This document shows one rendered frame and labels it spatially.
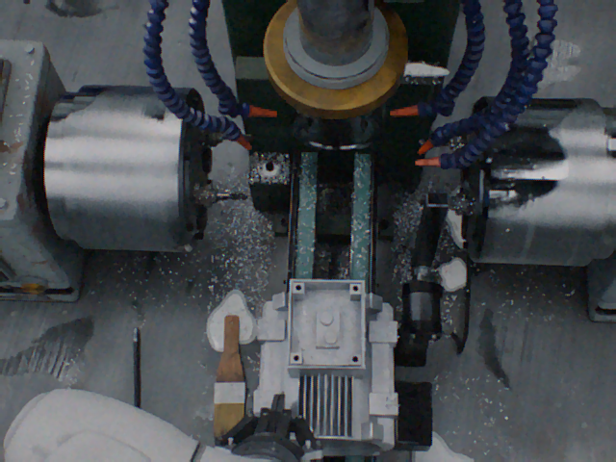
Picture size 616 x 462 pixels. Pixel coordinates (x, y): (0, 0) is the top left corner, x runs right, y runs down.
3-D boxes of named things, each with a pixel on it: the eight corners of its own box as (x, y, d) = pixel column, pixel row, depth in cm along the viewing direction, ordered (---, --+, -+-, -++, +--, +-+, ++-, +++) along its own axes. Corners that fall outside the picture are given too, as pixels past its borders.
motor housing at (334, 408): (267, 325, 146) (258, 286, 129) (389, 327, 146) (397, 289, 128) (261, 456, 139) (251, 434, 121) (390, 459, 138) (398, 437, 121)
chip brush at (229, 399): (217, 316, 160) (217, 315, 159) (246, 316, 160) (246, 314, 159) (213, 438, 152) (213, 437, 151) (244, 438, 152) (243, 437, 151)
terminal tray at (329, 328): (290, 295, 132) (287, 278, 125) (365, 296, 132) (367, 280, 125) (287, 379, 128) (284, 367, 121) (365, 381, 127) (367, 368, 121)
